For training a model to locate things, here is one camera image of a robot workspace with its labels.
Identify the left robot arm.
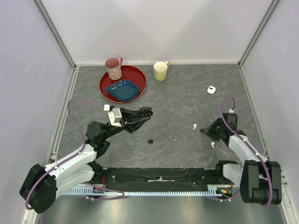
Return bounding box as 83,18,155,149
19,105,153,214

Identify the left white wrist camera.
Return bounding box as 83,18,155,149
103,104,122,127

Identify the blue leaf-shaped dish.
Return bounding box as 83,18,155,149
105,79,140,102

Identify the pink floral mug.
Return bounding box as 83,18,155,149
105,57,123,80

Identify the red round tray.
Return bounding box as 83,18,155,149
99,65,147,104

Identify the white earbud charging case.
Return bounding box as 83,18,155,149
207,86,216,95

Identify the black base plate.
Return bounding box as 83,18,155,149
89,168,231,192

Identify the light blue cable duct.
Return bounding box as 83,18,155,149
63,184,231,197

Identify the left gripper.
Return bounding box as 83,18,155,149
102,107,151,140

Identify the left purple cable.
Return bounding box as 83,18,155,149
25,98,125,210

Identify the black earbud charging case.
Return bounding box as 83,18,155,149
137,113,153,118

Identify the yellow-green mug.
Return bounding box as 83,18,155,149
153,62,169,82

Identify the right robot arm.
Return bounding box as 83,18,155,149
201,112,282,205

